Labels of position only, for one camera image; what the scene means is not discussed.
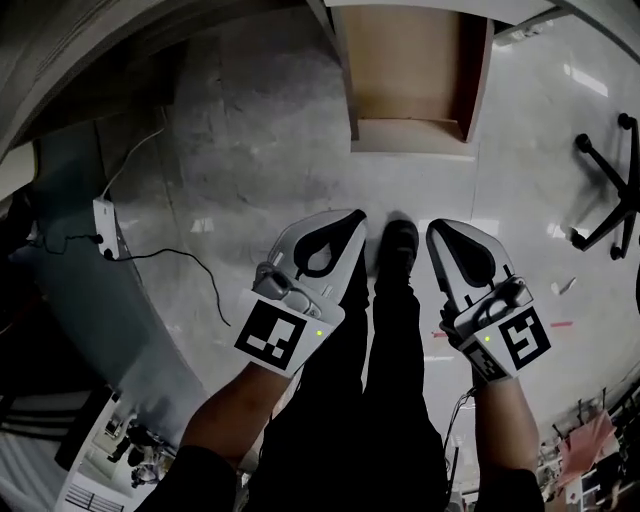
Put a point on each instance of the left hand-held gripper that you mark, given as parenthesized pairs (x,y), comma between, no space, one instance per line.
(270,332)

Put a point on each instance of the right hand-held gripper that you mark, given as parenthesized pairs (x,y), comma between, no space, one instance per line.
(520,340)

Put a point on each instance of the wooden drawer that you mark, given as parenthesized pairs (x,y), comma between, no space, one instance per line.
(405,60)

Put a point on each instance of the person's right forearm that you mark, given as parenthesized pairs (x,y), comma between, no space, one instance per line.
(505,425)

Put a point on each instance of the person's left forearm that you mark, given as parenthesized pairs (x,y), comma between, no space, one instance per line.
(235,410)

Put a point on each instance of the grey wooden desk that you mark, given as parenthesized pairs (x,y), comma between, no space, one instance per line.
(75,50)

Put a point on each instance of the person's right black shoe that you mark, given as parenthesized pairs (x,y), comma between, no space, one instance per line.
(397,245)

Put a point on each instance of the white curved plastic piece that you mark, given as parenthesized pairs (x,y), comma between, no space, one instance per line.
(564,286)

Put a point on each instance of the red floor tape strip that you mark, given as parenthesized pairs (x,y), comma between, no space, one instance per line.
(561,324)

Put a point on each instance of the black office chair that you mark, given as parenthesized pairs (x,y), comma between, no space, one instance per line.
(615,200)

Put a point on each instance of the person's black trousers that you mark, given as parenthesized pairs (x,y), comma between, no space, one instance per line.
(380,400)

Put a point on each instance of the pink sheet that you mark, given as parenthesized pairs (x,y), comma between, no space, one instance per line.
(585,445)

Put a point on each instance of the white power strip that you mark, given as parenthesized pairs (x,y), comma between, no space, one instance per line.
(106,225)

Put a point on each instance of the person's black top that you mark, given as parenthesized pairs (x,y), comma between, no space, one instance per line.
(200,480)

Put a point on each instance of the white cluttered shelf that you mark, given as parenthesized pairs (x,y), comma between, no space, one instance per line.
(100,465)

